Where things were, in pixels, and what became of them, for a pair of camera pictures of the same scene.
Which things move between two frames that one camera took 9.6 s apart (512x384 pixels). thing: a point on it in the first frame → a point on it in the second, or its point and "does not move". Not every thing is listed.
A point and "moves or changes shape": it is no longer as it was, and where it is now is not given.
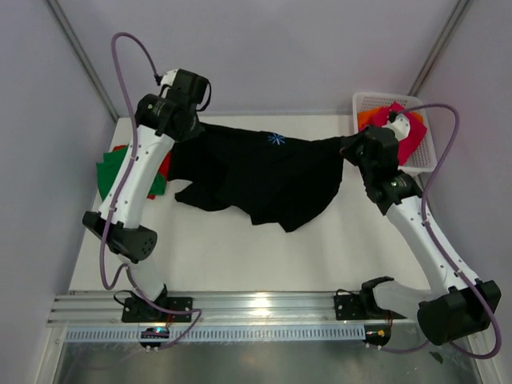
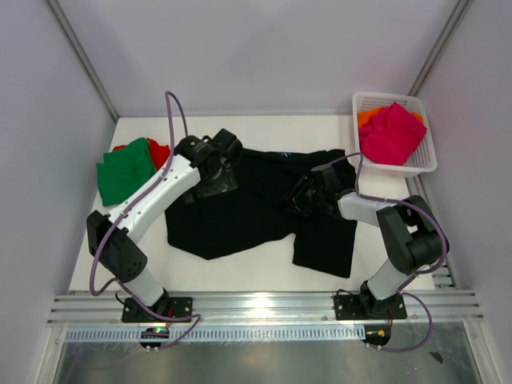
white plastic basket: [423, 157] does not move
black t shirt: [275, 178] moves or changes shape
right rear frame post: [446, 37] does not move
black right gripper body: [354, 152] → [306, 197]
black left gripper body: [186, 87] → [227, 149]
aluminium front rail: [214, 309] does not move
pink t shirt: [378, 117] does not move
